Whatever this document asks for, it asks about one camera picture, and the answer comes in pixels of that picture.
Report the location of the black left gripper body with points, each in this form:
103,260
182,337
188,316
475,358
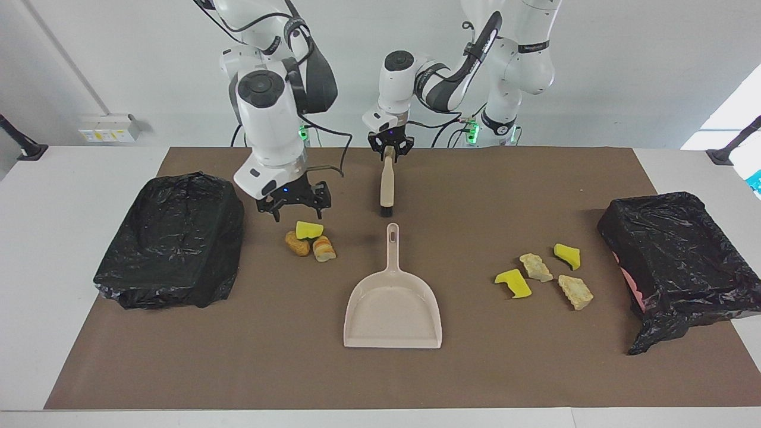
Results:
391,137

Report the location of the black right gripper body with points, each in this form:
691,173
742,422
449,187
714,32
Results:
291,190

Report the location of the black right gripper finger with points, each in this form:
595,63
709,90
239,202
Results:
321,196
273,206

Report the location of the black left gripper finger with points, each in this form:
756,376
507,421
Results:
405,147
376,145

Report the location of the beige hand brush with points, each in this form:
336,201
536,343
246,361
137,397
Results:
387,184

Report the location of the brown bread nugget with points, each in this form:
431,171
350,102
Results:
297,245

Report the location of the striped bread roll piece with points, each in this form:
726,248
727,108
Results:
324,249

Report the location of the beige plastic dustpan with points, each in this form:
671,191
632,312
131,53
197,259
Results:
392,309

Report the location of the notched yellow sponge piece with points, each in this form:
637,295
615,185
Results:
516,285

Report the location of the pale crusty bread chunk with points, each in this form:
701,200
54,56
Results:
536,267
575,291

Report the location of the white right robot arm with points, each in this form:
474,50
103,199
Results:
267,131

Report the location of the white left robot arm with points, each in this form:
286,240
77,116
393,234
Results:
511,53

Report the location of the black bag lined pink bin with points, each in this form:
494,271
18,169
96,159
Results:
684,261

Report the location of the brown table mat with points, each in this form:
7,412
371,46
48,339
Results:
380,374

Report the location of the black clamp stand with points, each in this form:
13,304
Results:
722,156
32,151

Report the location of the white blue packet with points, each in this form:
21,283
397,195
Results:
755,181

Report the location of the white yellow wall socket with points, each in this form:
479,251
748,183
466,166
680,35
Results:
110,129

